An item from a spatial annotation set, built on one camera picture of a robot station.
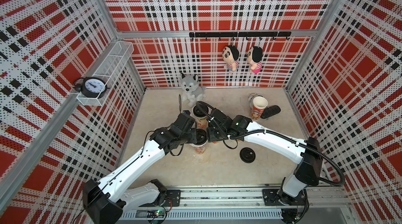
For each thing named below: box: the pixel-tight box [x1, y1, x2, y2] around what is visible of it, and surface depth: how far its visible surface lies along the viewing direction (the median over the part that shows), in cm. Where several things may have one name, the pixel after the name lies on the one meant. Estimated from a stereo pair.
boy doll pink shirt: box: [247, 46, 264, 74], surface depth 96 cm
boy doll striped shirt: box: [222, 45, 240, 75], surface depth 96 cm
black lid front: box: [239, 147, 256, 164], surface depth 88 cm
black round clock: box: [73, 76, 110, 99], surface depth 65 cm
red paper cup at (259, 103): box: [251, 95, 268, 120], surface depth 95 cm
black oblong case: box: [260, 105, 282, 119], surface depth 106 cm
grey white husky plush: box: [180, 73, 207, 108], surface depth 102 cm
